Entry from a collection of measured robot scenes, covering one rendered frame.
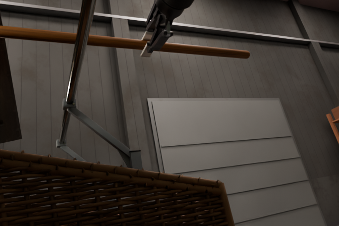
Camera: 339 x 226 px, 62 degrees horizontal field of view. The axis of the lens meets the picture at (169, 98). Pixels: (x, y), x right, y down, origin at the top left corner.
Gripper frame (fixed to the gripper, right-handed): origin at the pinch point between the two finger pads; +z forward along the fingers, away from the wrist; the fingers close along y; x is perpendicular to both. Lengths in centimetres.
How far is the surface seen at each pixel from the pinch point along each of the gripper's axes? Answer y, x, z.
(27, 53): -231, -41, 354
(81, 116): 9.3, -15.6, 33.8
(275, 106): -130, 438, 344
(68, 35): 0.2, -22.9, -1.1
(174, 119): -108, 190, 347
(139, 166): 30.0, 3.4, 32.4
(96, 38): 0.3, -15.6, -1.1
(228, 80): -192, 338, 350
